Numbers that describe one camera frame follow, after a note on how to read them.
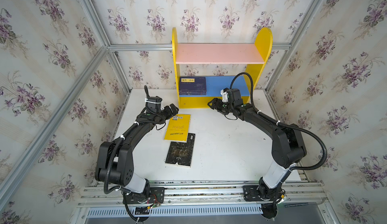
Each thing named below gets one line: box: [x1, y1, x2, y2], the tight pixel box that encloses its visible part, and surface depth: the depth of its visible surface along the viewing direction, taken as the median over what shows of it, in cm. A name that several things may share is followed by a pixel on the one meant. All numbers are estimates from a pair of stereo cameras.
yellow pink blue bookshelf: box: [171, 27, 274, 109], surface depth 97 cm
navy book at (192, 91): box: [178, 89, 207, 94], surface depth 98 cm
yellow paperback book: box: [164, 114, 191, 143], surface depth 97 cm
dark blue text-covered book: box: [178, 76, 207, 91], surface depth 102 cm
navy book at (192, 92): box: [178, 91, 207, 95], surface depth 98 cm
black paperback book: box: [165, 132, 196, 168], surface depth 88 cm
